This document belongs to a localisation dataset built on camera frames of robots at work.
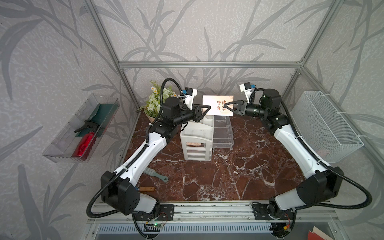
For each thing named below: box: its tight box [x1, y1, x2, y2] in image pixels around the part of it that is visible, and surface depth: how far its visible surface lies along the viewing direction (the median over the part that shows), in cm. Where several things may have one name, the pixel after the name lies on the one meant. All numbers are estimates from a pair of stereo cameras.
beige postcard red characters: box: [202, 95, 234, 116], surface depth 69 cm
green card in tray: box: [75, 103, 120, 138], surface depth 71 cm
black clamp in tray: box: [74, 120, 100, 133], surface depth 67 cm
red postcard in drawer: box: [187, 142, 204, 147], surface depth 93 cm
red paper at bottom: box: [307, 226, 335, 240], surface depth 69 cm
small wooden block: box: [139, 186, 155, 192], surface depth 82 cm
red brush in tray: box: [71, 131, 97, 161], surface depth 60 cm
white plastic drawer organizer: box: [180, 115, 214, 162], surface depth 84 cm
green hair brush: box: [143, 167, 169, 182], surface depth 88 cm
